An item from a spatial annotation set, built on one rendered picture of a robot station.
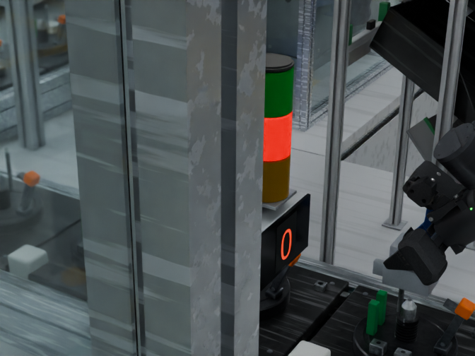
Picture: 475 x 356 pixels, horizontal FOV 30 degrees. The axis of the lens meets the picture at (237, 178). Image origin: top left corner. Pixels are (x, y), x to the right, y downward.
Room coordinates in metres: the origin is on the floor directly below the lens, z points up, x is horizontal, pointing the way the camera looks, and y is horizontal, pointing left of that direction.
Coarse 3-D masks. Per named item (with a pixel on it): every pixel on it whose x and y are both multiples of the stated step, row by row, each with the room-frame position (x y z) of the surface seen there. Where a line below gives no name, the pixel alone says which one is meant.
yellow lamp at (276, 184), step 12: (288, 156) 0.88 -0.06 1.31; (264, 168) 0.86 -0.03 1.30; (276, 168) 0.86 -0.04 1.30; (288, 168) 0.88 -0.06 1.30; (264, 180) 0.86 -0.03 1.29; (276, 180) 0.86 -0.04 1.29; (288, 180) 0.88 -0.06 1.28; (264, 192) 0.86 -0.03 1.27; (276, 192) 0.86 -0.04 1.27; (288, 192) 0.88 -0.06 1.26
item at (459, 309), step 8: (448, 304) 0.96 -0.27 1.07; (456, 304) 0.96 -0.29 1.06; (464, 304) 0.95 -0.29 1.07; (472, 304) 0.95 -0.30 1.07; (456, 312) 0.95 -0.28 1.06; (464, 312) 0.94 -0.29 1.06; (472, 312) 0.94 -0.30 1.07; (456, 320) 0.95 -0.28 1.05; (448, 328) 0.96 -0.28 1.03; (456, 328) 0.95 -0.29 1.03; (448, 336) 0.96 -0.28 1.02; (440, 344) 0.96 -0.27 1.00
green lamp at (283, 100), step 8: (280, 72) 0.87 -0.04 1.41; (288, 72) 0.87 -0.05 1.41; (272, 80) 0.86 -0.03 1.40; (280, 80) 0.86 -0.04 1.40; (288, 80) 0.87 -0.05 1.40; (272, 88) 0.86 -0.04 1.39; (280, 88) 0.86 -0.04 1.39; (288, 88) 0.87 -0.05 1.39; (272, 96) 0.86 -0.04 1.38; (280, 96) 0.86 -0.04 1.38; (288, 96) 0.87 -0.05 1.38; (264, 104) 0.86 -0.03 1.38; (272, 104) 0.86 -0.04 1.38; (280, 104) 0.86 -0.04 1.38; (288, 104) 0.87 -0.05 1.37; (264, 112) 0.86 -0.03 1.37; (272, 112) 0.86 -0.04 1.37; (280, 112) 0.86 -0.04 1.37; (288, 112) 0.87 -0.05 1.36
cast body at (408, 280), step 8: (400, 240) 1.00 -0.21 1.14; (392, 248) 0.98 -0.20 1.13; (376, 264) 1.01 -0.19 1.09; (376, 272) 1.01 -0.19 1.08; (384, 272) 0.99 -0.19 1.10; (392, 272) 0.98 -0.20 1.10; (400, 272) 0.98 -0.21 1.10; (408, 272) 0.97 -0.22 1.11; (384, 280) 0.99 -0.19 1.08; (392, 280) 0.98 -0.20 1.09; (400, 280) 0.98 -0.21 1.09; (408, 280) 0.97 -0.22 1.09; (416, 280) 0.97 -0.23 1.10; (400, 288) 0.98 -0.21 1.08; (408, 288) 0.97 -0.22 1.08; (416, 288) 0.96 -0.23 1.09; (424, 288) 0.96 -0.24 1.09; (432, 288) 0.97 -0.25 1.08
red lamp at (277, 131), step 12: (264, 120) 0.86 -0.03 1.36; (276, 120) 0.86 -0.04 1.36; (288, 120) 0.87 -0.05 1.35; (264, 132) 0.86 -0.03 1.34; (276, 132) 0.86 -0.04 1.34; (288, 132) 0.87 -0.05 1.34; (264, 144) 0.86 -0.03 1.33; (276, 144) 0.86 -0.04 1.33; (288, 144) 0.87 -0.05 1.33; (264, 156) 0.86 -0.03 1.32; (276, 156) 0.86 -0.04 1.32
